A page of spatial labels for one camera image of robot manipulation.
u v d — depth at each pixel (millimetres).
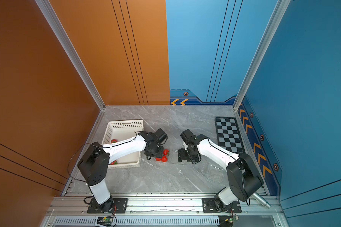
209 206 725
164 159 878
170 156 895
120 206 734
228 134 989
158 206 751
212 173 847
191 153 711
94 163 477
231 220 696
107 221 712
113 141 965
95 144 490
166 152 894
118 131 1029
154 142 658
